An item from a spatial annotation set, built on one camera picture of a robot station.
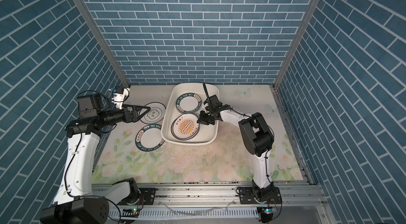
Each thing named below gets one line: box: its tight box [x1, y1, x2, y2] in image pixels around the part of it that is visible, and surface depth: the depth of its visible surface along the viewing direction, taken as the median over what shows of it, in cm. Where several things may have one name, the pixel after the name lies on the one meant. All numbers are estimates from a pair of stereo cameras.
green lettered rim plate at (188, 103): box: [175, 92, 202, 114], surface depth 111 cm
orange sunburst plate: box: [170, 113, 200, 141], surface depth 97 cm
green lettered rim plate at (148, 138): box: [134, 124, 165, 152], surface depth 94 cm
